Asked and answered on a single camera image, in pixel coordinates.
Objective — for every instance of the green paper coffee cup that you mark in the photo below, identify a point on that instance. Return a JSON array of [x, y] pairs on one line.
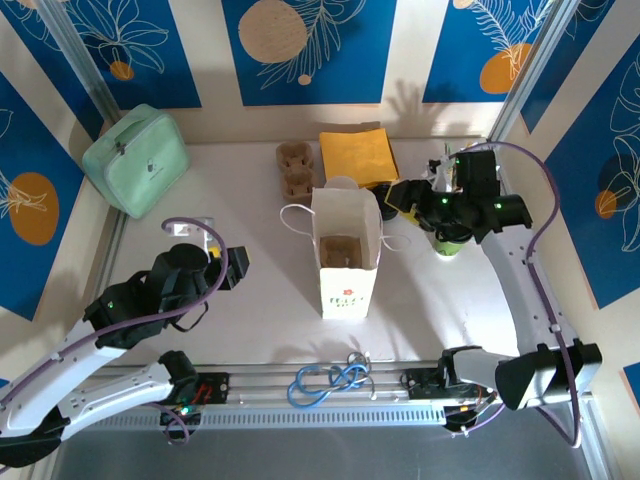
[[450, 251]]

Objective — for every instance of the white paper takeout bag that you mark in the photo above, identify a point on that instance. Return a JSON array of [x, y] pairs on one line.
[[345, 295]]

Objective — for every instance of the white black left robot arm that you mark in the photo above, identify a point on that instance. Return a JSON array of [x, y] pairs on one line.
[[75, 355]]

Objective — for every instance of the stack of black lids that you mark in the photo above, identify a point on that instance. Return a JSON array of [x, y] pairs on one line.
[[390, 214]]

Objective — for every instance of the green white wrapped straw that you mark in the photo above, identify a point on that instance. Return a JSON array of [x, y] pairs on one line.
[[447, 151]]

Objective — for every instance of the yellow napkin stack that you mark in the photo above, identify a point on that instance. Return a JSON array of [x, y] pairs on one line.
[[355, 155]]

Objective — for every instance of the stack of paper cups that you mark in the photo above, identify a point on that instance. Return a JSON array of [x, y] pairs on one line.
[[342, 182]]

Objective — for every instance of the mint green lunch bag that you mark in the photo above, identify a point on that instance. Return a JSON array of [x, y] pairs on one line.
[[135, 160]]

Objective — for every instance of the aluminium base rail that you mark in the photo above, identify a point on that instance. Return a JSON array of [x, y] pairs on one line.
[[260, 382]]

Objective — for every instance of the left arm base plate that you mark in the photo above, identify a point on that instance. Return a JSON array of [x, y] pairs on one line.
[[215, 387]]

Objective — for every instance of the aluminium frame post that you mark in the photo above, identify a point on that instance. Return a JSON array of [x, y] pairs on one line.
[[530, 65], [80, 60]]

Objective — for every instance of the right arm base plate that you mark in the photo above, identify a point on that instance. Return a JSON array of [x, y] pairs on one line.
[[420, 385]]

